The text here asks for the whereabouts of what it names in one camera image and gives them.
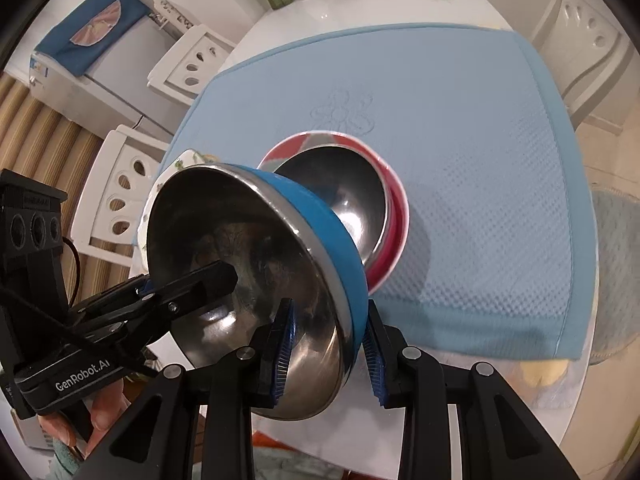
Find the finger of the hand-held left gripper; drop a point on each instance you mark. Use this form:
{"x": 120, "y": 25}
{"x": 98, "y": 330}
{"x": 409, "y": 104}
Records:
{"x": 200, "y": 285}
{"x": 146, "y": 287}

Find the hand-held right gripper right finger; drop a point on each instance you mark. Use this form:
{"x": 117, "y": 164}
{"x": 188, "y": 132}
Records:
{"x": 372, "y": 355}

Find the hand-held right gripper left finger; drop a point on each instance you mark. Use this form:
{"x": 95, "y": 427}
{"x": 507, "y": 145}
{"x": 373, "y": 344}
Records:
{"x": 282, "y": 345}

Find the large square floral plate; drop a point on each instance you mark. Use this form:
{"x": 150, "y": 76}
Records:
{"x": 147, "y": 230}

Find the blue steel bowl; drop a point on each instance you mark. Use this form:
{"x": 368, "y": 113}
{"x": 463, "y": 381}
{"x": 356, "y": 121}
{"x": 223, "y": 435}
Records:
{"x": 210, "y": 220}

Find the red steel bowl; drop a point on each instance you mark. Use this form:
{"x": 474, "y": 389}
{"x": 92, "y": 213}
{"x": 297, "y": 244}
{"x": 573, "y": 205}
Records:
{"x": 330, "y": 185}

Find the person's left hand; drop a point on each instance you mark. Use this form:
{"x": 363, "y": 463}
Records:
{"x": 105, "y": 410}

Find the white dining chair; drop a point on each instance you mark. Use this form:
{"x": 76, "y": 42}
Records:
{"x": 175, "y": 70}
{"x": 565, "y": 45}
{"x": 107, "y": 160}

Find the pink patterned bowl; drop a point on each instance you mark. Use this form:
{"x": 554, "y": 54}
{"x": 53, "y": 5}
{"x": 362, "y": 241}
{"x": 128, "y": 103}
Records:
{"x": 300, "y": 142}

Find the striped tan curtain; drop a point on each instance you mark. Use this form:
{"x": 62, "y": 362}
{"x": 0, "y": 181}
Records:
{"x": 45, "y": 140}

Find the white refrigerator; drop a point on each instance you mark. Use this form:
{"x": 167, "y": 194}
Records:
{"x": 115, "y": 75}

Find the light blue table mat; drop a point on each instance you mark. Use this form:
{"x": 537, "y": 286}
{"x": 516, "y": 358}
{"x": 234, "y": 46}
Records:
{"x": 475, "y": 160}

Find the blue refrigerator cover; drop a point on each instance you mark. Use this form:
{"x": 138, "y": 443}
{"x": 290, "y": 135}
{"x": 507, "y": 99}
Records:
{"x": 65, "y": 45}

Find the grey-green floor rug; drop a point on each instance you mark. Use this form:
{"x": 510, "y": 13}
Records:
{"x": 615, "y": 260}

